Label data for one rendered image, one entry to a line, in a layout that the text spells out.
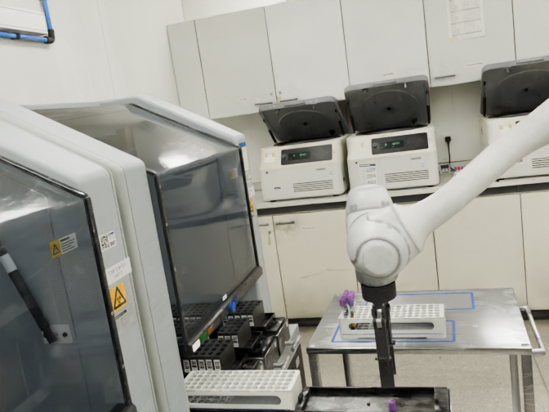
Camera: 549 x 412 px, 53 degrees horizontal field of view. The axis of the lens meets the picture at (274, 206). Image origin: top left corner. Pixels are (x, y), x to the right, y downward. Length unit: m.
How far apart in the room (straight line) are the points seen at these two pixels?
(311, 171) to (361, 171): 0.32
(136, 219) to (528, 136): 0.81
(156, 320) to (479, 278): 2.70
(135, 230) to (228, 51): 2.91
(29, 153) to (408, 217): 0.70
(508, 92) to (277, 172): 1.56
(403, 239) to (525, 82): 2.91
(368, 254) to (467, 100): 3.20
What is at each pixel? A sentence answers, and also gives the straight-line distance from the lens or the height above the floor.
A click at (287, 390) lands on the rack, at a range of 1.35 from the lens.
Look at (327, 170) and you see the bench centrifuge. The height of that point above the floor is 1.08.
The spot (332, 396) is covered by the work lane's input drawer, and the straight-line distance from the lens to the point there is 1.43.
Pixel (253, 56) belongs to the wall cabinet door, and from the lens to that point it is 3.93.
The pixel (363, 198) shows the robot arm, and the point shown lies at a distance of 1.14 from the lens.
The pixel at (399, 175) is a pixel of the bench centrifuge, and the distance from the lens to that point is 3.52.
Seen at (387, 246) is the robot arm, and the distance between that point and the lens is 0.96.
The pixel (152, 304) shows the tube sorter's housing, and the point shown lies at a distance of 1.24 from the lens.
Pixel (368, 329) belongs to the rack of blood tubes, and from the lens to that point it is 1.67.
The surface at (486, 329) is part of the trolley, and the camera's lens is 1.69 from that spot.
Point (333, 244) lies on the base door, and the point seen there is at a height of 0.59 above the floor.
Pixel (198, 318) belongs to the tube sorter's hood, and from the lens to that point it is 1.42.
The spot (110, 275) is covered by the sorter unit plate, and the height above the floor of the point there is 1.24.
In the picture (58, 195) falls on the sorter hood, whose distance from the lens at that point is 1.01.
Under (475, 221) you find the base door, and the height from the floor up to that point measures 0.67.
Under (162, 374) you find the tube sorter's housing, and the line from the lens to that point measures 1.29.
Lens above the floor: 1.50
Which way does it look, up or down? 10 degrees down
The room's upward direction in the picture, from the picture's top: 8 degrees counter-clockwise
